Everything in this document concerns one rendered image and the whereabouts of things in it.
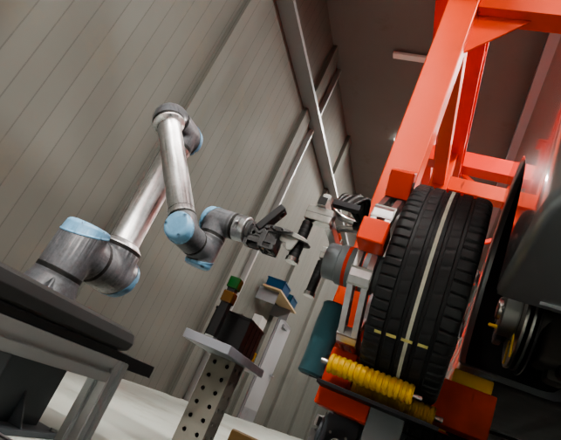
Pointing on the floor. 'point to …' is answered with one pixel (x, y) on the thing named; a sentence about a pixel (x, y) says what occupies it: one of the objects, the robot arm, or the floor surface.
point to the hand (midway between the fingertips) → (306, 242)
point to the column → (208, 400)
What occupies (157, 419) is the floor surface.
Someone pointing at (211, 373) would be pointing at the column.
